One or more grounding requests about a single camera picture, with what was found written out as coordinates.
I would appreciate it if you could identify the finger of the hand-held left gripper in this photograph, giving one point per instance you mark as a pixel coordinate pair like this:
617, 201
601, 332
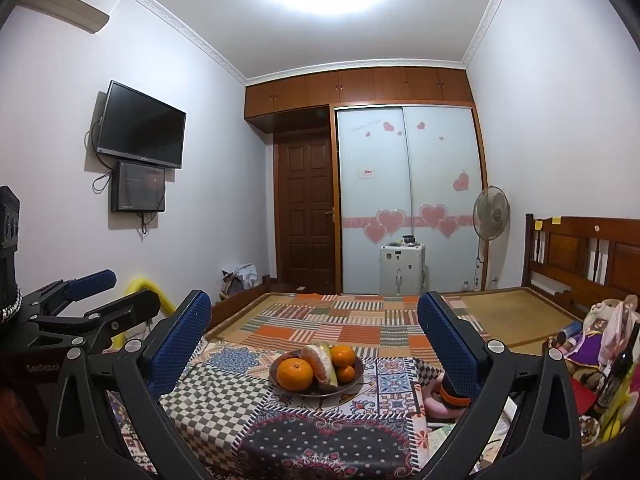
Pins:
90, 282
135, 307

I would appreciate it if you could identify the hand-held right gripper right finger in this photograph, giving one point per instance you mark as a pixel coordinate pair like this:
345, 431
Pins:
445, 345

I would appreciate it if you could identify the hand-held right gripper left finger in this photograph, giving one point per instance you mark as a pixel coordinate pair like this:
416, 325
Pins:
180, 340

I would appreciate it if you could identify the small orange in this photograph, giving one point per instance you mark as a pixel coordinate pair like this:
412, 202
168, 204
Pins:
345, 375

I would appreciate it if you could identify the yellow banana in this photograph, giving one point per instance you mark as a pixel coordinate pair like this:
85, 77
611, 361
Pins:
333, 377

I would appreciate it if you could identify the large orange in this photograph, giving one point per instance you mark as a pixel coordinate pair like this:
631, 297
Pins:
295, 374

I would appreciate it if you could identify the dark purple round plate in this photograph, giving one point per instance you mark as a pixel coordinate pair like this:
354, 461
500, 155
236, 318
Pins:
310, 393

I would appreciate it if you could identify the yellow foam tube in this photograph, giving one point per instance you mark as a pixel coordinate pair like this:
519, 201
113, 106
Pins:
145, 285

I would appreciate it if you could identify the printed patchwork blanket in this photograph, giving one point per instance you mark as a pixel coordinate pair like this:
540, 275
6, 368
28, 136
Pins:
220, 400

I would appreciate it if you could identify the striped patchwork mat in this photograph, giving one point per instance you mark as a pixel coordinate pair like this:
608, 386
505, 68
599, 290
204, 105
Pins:
360, 332

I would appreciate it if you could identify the white suitcase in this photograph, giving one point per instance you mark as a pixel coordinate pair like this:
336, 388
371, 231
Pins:
400, 270

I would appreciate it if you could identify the grey cloth bag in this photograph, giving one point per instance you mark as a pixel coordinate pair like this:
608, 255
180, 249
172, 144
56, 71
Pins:
240, 275

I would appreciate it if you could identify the black item on suitcase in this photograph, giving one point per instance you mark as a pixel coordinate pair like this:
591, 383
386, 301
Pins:
409, 240

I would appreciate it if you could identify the blue cylindrical can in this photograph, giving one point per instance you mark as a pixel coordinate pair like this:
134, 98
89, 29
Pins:
571, 333

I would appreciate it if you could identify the purple doll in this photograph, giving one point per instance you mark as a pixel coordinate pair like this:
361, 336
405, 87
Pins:
585, 350

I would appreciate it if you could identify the white standing fan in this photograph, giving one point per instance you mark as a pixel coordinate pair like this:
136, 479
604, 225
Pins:
492, 212

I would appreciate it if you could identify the red packet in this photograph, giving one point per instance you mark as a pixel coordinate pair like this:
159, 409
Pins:
585, 395

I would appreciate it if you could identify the wooden bed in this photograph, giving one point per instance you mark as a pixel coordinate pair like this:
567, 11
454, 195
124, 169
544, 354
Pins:
565, 250

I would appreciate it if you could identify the white plush toy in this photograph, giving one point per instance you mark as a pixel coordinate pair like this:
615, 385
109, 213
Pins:
607, 315

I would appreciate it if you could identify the dark glass bottle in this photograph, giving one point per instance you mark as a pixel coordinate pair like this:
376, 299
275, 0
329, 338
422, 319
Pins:
617, 375

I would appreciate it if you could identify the brown wooden door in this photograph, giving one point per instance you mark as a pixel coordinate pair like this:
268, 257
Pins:
305, 210

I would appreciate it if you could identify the wardrobe with pink hearts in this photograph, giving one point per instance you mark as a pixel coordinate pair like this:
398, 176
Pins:
430, 160

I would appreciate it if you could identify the white air conditioner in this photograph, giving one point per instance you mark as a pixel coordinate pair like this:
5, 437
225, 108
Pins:
70, 5

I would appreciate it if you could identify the wooden overhead cabinet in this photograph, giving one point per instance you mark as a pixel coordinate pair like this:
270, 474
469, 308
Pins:
350, 85

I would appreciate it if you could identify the small black wall monitor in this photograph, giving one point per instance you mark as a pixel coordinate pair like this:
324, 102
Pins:
137, 185

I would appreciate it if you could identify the wall mounted black television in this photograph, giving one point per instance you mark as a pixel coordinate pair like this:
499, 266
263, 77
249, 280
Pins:
140, 125

